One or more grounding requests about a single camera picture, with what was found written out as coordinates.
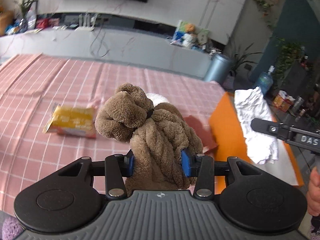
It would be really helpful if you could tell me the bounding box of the white cloth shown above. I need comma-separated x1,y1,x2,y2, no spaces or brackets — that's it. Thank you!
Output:
234,87,278,165

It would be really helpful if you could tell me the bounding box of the brown plush towel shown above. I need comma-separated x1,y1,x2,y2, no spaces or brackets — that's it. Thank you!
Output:
95,83,203,194

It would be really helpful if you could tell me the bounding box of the white round bath mitt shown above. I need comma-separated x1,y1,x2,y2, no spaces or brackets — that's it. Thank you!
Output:
146,93,170,107

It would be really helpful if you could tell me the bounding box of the person's right hand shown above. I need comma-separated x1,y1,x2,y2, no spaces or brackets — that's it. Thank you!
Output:
306,167,320,217

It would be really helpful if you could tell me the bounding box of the orange cardboard box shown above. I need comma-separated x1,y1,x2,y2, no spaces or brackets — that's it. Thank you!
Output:
208,92,305,188

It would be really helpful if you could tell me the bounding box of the blue water bottle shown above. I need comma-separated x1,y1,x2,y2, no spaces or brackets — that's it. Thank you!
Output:
253,65,274,95

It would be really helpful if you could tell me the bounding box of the potted leafy floor plant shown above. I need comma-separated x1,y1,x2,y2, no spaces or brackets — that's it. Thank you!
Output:
222,36,263,90

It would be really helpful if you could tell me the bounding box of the grey metal trash can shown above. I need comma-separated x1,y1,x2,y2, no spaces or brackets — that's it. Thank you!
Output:
204,54,232,85

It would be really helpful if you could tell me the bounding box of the pink checkered tablecloth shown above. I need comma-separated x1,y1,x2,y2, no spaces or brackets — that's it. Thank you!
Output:
1,54,225,214

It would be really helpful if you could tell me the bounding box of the teddy bear on shelf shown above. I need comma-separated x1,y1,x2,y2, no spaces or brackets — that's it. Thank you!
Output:
184,23,195,34

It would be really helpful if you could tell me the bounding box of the white wifi router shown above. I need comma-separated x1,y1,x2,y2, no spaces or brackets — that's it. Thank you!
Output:
75,13,98,31

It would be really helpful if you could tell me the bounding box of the green plant in vase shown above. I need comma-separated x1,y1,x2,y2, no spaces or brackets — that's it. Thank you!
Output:
15,0,36,33

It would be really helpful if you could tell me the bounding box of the black power cable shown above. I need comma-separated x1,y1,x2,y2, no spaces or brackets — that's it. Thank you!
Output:
89,17,111,59

